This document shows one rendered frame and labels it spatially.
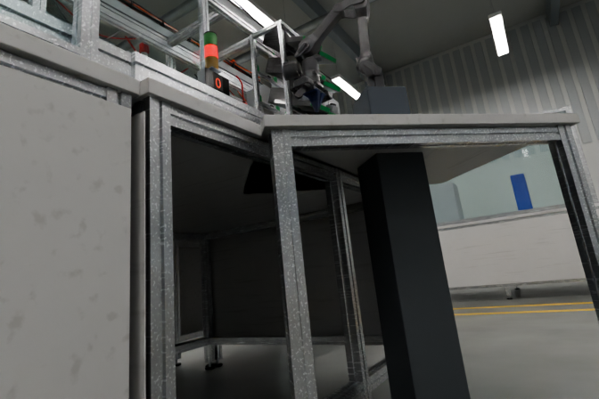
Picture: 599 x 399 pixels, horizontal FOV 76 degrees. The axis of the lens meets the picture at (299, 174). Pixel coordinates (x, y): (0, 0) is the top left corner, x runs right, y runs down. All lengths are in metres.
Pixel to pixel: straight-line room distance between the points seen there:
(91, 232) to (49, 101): 0.19
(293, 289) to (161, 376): 0.30
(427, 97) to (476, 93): 1.15
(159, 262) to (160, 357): 0.14
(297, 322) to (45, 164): 0.54
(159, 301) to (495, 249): 4.57
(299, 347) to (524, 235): 4.31
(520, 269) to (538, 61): 6.33
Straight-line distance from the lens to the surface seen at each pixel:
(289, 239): 0.85
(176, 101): 0.77
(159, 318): 0.68
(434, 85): 10.59
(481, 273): 5.04
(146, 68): 0.88
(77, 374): 0.63
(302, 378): 0.87
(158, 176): 0.70
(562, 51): 10.46
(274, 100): 1.84
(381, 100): 1.29
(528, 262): 4.99
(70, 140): 0.65
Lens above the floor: 0.50
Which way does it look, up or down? 15 degrees up
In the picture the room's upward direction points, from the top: 6 degrees counter-clockwise
